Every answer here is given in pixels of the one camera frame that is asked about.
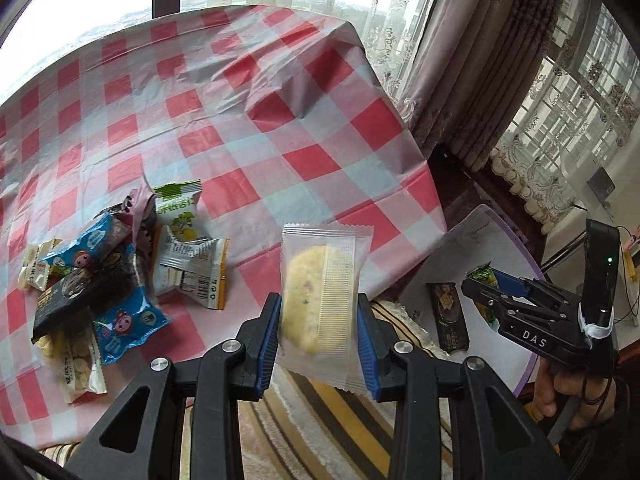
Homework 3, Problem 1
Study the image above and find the clear round cookie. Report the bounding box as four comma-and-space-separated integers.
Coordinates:
277, 223, 373, 394

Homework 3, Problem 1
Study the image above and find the orange white snack pack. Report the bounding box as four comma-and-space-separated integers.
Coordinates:
152, 226, 229, 310

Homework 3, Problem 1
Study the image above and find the green gold snack pack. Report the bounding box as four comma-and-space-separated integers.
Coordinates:
466, 262, 503, 332

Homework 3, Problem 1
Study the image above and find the person right hand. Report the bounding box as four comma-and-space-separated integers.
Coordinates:
529, 358, 616, 430

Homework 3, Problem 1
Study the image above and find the dark brown snack bar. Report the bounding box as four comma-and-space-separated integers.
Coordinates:
425, 283, 470, 353

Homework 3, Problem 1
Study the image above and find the white purple storage box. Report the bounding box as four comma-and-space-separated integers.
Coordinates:
399, 205, 544, 394

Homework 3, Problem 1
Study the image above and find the blue pig snack pack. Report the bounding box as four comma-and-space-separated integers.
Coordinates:
92, 287, 170, 365
41, 212, 131, 269

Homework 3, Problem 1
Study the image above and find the green white ginkgo snack pack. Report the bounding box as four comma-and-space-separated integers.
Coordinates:
154, 180, 206, 242

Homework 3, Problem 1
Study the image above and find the pink black snack pack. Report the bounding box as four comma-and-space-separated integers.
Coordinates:
103, 180, 157, 263

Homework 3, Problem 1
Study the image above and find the black cracker snack pack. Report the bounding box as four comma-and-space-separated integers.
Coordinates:
30, 246, 142, 344

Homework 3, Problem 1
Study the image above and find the clear banana chip pack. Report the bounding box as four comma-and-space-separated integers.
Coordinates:
35, 322, 107, 404

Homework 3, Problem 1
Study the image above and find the red checkered tablecloth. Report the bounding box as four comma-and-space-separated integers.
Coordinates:
1, 6, 446, 448

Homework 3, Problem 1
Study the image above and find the small cream candy pack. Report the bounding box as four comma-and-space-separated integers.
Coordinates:
17, 238, 64, 292

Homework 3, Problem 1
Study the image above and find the pink floral curtain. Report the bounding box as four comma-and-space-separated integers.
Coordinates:
398, 0, 563, 170

